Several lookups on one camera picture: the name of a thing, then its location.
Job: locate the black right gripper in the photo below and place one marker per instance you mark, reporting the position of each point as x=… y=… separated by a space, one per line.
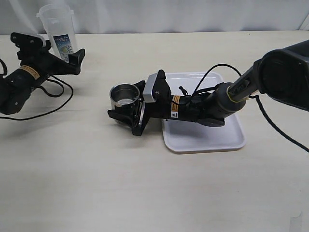
x=167 y=106

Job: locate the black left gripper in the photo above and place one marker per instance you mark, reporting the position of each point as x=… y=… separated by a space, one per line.
x=31 y=52

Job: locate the stainless steel cup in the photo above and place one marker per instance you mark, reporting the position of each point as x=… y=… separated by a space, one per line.
x=124 y=94

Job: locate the clear plastic container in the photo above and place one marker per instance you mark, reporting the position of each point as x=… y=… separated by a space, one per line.
x=58 y=24

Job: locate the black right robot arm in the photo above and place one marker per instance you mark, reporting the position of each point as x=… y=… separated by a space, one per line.
x=282 y=74

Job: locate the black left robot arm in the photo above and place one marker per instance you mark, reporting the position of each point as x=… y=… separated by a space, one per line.
x=16 y=88

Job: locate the white plastic tray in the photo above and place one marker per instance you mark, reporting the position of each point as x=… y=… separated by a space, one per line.
x=190 y=137

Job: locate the white backdrop curtain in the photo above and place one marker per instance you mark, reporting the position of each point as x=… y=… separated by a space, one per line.
x=156 y=16

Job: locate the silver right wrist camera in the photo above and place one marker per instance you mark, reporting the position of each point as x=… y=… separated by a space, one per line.
x=149 y=94

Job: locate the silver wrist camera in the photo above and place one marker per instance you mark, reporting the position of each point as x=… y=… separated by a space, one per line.
x=149 y=94
x=43 y=40

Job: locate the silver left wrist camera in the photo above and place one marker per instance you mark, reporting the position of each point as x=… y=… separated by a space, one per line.
x=43 y=40

